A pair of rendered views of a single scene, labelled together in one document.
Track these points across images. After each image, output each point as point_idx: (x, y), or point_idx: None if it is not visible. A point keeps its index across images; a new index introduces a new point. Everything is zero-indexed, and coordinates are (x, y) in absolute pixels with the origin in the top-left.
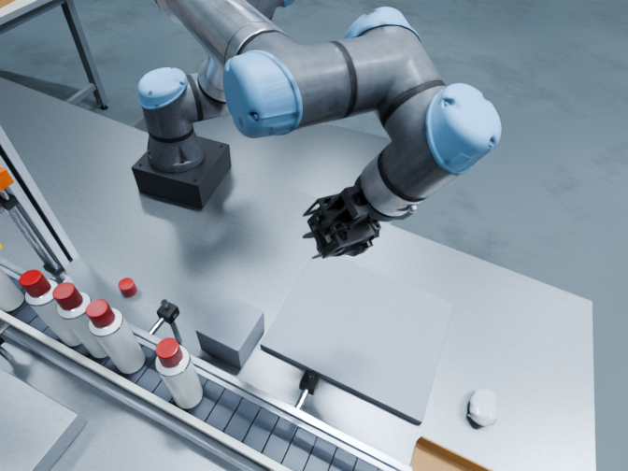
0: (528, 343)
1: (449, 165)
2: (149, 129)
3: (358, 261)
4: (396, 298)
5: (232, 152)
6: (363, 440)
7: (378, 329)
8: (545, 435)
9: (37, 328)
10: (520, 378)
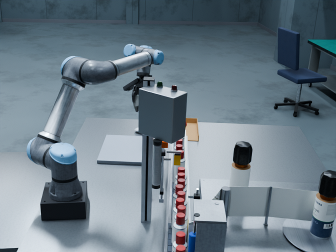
0: (112, 126)
1: None
2: (75, 174)
3: (95, 154)
4: (111, 143)
5: (32, 200)
6: None
7: (127, 144)
8: None
9: None
10: (126, 127)
